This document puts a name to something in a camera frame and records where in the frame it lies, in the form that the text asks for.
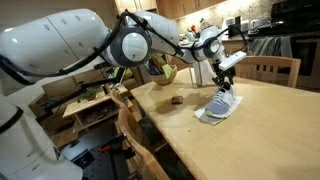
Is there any small potted green plant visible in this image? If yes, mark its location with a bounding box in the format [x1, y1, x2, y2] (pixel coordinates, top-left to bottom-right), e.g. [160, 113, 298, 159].
[80, 88, 97, 101]

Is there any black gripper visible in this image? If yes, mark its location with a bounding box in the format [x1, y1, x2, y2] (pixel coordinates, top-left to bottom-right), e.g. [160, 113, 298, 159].
[212, 64, 235, 90]

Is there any wooden coffee table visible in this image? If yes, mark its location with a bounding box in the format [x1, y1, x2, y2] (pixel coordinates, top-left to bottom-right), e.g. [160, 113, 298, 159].
[63, 84, 128, 131]

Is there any grey towel on oven handle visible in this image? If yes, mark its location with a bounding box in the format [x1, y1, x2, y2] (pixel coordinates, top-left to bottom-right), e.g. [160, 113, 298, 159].
[249, 36, 293, 58]

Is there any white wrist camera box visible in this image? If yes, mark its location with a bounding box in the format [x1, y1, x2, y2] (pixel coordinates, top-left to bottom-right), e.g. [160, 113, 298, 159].
[219, 51, 247, 71]

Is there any small brown packet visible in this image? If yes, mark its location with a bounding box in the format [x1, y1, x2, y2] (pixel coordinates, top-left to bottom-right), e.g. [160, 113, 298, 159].
[171, 96, 183, 104]

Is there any orange black clamp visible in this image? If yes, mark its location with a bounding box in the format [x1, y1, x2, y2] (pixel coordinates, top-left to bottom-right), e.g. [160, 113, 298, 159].
[98, 133, 126, 153]

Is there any paper towel roll on holder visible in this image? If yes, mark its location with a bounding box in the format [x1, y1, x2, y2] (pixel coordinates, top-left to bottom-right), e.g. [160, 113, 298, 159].
[189, 60, 215, 87]

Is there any grey blue sneaker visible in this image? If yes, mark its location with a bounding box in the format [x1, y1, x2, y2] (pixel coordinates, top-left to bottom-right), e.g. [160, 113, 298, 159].
[205, 87, 234, 118]

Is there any wooden chair far side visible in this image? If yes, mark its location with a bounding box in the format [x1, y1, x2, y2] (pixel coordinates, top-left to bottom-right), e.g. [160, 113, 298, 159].
[235, 56, 301, 88]

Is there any white paper towel sheet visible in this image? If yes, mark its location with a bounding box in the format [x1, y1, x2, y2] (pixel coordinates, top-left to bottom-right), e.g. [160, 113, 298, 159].
[194, 96, 243, 125]

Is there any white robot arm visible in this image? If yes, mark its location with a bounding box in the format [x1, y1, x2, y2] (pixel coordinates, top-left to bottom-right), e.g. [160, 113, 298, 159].
[0, 9, 226, 180]

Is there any wooden bowl with snack bags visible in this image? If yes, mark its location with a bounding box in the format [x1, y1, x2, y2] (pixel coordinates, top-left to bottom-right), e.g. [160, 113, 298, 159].
[145, 53, 177, 85]

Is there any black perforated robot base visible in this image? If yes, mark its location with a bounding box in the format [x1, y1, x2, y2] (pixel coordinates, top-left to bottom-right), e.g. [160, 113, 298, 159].
[62, 138, 143, 180]

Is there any wooden chair near robot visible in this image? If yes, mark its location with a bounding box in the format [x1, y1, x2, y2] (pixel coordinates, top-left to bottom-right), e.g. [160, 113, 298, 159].
[107, 87, 170, 180]

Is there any black kitchen stove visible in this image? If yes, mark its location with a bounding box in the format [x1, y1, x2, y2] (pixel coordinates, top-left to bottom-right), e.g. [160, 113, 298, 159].
[249, 0, 320, 89]

